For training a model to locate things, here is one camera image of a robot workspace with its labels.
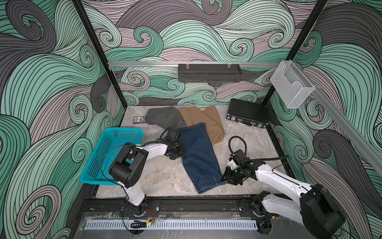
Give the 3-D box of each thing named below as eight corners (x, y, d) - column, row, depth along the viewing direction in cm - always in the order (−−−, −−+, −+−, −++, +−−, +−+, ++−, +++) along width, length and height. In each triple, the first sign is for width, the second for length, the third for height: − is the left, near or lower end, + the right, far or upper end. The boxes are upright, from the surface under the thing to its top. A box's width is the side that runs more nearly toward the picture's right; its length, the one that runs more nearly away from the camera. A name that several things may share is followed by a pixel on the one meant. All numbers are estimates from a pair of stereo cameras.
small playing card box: (133, 123, 112) (132, 121, 110) (134, 118, 115) (133, 116, 113) (145, 123, 112) (144, 121, 110) (146, 118, 115) (145, 116, 113)
